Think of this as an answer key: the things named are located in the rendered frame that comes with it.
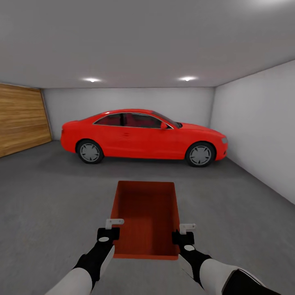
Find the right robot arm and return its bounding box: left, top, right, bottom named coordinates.
left=172, top=224, right=281, bottom=295

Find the storage box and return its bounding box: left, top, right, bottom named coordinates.
left=110, top=181, right=181, bottom=260

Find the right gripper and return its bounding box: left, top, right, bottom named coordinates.
left=172, top=231, right=195, bottom=245

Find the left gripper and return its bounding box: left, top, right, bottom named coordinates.
left=97, top=227, right=120, bottom=240

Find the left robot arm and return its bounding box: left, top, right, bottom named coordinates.
left=45, top=219, right=125, bottom=295

